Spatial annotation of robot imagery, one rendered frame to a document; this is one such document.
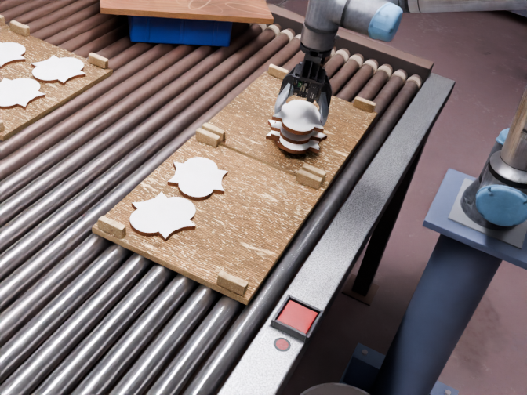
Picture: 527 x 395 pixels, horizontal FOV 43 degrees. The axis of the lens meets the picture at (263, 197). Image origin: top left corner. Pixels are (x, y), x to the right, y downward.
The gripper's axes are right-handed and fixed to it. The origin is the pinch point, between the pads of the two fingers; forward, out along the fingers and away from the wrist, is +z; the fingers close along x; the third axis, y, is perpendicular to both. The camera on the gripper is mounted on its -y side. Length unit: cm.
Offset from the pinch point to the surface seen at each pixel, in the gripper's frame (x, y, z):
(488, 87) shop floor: 103, -261, 103
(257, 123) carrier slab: -10.5, -6.6, 9.0
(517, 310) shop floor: 101, -65, 103
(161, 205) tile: -22.6, 35.1, 7.7
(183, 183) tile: -20.6, 26.0, 7.8
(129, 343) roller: -17, 68, 11
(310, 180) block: 6.1, 14.4, 7.1
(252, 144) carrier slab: -9.8, 3.4, 9.0
